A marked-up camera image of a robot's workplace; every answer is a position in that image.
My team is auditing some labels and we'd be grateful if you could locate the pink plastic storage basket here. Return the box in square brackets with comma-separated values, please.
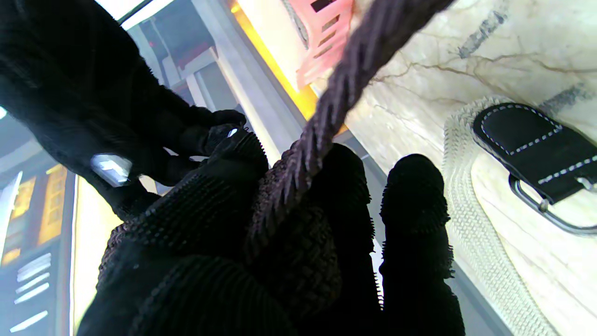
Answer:
[287, 0, 355, 89]

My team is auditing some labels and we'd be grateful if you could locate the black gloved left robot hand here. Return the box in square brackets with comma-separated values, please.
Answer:
[77, 128, 467, 336]

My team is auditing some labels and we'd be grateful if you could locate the raised counter orange glow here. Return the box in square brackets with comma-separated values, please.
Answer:
[191, 0, 348, 154]

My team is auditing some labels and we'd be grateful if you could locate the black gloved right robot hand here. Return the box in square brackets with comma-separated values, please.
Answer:
[0, 0, 248, 221]

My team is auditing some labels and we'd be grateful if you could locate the beige woven belt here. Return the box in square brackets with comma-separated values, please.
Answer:
[441, 96, 597, 336]

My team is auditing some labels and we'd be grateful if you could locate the dark brown belt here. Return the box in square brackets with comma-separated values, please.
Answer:
[98, 0, 455, 322]

